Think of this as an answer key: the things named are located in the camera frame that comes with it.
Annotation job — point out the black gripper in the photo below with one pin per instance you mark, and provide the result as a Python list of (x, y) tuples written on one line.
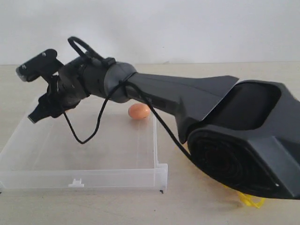
[(57, 99)]

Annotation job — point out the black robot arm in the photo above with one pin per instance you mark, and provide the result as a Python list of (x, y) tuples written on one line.
[(245, 135)]

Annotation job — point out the clear plastic drawer bin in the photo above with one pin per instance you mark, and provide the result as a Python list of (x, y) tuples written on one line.
[(64, 154)]

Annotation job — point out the yellow plastic egg tray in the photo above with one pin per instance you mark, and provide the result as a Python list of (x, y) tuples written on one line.
[(249, 200)]

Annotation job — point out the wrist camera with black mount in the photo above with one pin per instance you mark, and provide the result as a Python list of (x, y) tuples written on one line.
[(42, 65)]

